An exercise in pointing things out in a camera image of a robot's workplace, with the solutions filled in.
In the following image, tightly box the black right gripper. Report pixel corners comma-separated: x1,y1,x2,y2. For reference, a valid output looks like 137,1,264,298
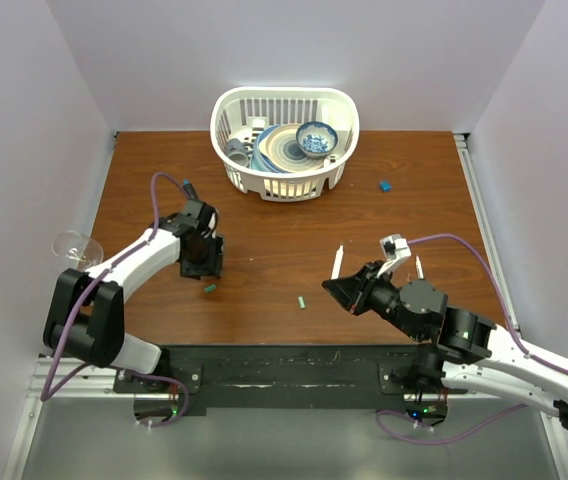
322,259,423,341

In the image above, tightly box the white pen green tip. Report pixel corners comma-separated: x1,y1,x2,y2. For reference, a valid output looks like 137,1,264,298
330,244,344,279

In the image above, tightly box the black blue highlighter pen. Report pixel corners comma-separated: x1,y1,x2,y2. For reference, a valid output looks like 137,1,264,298
182,179,199,200

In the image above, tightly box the blue highlighter cap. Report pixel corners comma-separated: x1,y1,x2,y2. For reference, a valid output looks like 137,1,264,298
379,180,393,193

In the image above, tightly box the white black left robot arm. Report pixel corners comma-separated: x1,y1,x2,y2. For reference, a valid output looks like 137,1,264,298
42,200,224,399

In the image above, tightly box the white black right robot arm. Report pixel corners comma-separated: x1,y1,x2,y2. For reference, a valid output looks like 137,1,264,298
322,262,568,431

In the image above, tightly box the white pen by right edge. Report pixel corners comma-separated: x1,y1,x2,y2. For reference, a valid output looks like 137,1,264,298
415,255,425,280

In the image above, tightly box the grey blue mug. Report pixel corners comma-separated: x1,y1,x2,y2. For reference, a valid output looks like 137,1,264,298
224,138,250,167

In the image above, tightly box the clear wine glass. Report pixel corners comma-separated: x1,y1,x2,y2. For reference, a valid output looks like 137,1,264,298
52,230,104,271

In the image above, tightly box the beige blue plate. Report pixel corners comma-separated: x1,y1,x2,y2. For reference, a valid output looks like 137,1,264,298
250,123,324,173

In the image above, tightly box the white plastic dish basket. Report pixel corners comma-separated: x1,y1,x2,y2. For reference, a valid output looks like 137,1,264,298
210,87,360,202

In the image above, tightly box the blue patterned bowl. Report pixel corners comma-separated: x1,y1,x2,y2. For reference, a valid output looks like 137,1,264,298
295,121,339,159

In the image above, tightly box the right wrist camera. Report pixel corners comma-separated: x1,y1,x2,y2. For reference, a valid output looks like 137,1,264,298
377,234,411,277

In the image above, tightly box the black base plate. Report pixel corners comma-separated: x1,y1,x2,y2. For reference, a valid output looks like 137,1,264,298
113,343,470,419

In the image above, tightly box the aluminium frame rail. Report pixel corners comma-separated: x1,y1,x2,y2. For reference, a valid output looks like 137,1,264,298
453,133,568,479

